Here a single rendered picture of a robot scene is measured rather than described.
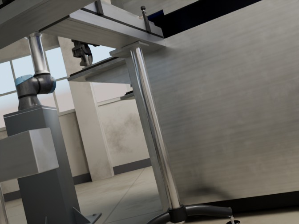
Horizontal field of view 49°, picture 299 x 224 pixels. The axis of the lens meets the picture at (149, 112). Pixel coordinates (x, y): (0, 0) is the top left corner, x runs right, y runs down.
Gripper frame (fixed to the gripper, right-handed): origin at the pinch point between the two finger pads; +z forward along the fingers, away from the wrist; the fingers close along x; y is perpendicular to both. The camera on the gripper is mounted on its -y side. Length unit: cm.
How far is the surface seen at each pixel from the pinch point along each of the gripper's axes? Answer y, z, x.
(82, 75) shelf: -1.5, 5.5, 11.1
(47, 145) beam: -40, 42, 87
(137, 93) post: -32.7, 24.9, 12.7
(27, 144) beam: -39, 40, 93
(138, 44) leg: -51, 9, 36
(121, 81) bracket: -19.7, 14.4, 2.7
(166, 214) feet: -44, 79, 36
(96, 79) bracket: -3.9, 8.3, 2.6
